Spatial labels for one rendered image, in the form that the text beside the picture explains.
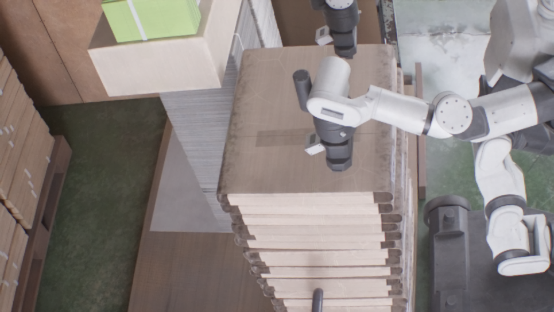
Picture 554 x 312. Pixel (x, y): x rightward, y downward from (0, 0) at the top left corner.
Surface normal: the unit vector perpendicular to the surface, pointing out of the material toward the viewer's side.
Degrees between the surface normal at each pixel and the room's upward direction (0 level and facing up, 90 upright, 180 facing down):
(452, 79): 0
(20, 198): 91
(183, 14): 90
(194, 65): 91
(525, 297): 0
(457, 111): 45
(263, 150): 0
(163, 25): 90
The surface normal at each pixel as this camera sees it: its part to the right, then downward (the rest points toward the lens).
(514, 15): -0.58, -0.52
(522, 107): -0.15, 0.16
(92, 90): -0.11, 0.81
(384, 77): -0.19, -0.58
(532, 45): -0.72, -0.06
